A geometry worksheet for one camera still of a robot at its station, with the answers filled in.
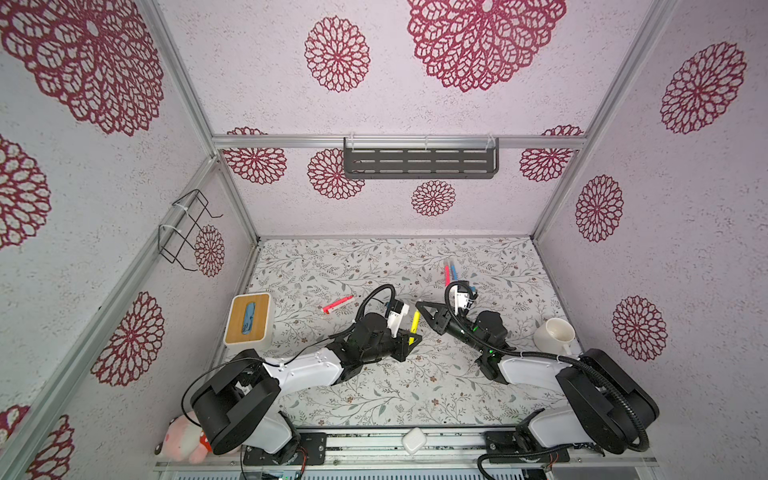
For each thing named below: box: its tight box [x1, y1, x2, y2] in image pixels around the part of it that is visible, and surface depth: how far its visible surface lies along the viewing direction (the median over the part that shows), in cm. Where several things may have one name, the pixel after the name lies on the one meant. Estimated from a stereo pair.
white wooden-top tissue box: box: [223, 292, 275, 355], surface depth 93 cm
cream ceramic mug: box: [533, 317, 575, 355], surface depth 90 cm
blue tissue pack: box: [242, 302, 256, 335], surface depth 96 cm
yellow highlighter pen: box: [408, 309, 421, 345], surface depth 80 cm
